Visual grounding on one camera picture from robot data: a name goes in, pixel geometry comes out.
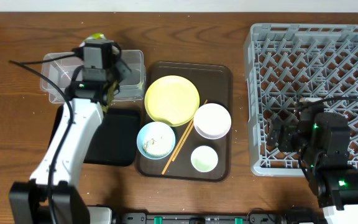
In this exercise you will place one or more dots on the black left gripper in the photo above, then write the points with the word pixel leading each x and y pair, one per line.
pixel 123 68

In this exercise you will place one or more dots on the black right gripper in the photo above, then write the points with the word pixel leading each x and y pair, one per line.
pixel 288 130

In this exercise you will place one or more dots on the green snack wrapper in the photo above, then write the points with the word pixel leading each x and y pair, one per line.
pixel 96 36

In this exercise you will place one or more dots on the yellow plate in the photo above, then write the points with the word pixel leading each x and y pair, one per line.
pixel 172 99

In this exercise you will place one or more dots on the pink bowl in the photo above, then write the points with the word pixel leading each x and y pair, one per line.
pixel 212 121

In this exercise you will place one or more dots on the blue bowl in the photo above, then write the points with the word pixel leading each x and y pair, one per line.
pixel 154 129

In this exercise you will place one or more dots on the small white green cup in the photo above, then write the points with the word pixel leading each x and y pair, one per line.
pixel 204 159

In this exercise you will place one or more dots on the rice food waste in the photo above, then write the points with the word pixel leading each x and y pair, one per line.
pixel 157 146

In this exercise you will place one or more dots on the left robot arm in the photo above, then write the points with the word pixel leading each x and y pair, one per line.
pixel 50 195

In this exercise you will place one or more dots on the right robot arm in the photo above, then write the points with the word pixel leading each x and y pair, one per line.
pixel 321 141

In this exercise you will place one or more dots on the grey dishwasher rack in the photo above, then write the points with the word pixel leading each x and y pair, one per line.
pixel 285 62

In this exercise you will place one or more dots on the clear plastic bin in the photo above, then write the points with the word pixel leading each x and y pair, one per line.
pixel 131 88

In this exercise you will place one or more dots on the black plastic bin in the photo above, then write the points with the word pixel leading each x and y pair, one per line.
pixel 114 143

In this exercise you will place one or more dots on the wooden chopstick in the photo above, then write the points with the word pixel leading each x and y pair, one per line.
pixel 168 163
pixel 182 139

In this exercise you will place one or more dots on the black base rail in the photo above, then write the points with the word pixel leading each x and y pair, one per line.
pixel 197 218

